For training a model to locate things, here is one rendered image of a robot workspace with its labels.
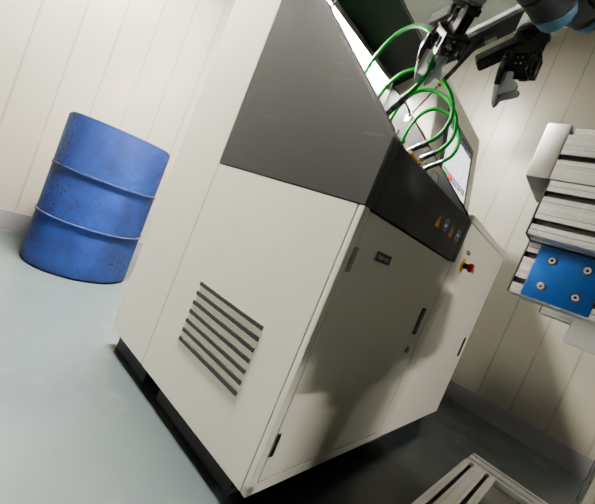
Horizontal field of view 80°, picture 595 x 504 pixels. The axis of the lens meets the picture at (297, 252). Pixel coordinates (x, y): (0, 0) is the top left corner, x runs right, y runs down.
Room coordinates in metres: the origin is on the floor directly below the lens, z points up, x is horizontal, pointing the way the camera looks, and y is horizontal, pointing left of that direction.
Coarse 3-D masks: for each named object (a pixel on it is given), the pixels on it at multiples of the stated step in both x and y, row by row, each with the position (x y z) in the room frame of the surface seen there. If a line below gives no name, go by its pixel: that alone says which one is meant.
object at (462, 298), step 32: (416, 96) 1.58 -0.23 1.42; (448, 96) 1.62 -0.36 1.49; (480, 256) 1.52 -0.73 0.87; (448, 288) 1.34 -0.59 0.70; (480, 288) 1.69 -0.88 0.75; (448, 320) 1.47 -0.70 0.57; (416, 352) 1.31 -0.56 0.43; (448, 352) 1.63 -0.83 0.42; (416, 384) 1.43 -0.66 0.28; (416, 416) 1.59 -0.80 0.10
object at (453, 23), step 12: (456, 0) 0.86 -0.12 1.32; (456, 12) 0.89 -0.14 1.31; (468, 12) 0.84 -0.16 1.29; (480, 12) 0.85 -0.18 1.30; (444, 24) 0.91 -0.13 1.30; (456, 24) 0.87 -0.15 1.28; (468, 24) 0.88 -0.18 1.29; (432, 36) 0.93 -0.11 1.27; (444, 36) 0.88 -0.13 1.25; (456, 36) 0.88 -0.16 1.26; (468, 36) 0.91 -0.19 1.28; (444, 48) 0.91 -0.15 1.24; (456, 48) 0.90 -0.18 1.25
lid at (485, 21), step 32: (352, 0) 1.26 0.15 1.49; (384, 0) 1.27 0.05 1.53; (416, 0) 1.29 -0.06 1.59; (448, 0) 1.30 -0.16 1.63; (512, 0) 1.31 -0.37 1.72; (384, 32) 1.39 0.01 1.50; (416, 32) 1.40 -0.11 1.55; (480, 32) 1.41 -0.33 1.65; (512, 32) 1.41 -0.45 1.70; (384, 64) 1.54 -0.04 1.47
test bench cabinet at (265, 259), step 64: (256, 192) 1.00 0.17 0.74; (192, 256) 1.12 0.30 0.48; (256, 256) 0.94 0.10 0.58; (320, 256) 0.81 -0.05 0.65; (192, 320) 1.04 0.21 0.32; (256, 320) 0.88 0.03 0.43; (320, 320) 0.78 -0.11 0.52; (192, 384) 0.97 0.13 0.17; (256, 384) 0.83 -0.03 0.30; (192, 448) 0.95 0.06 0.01; (256, 448) 0.79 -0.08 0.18
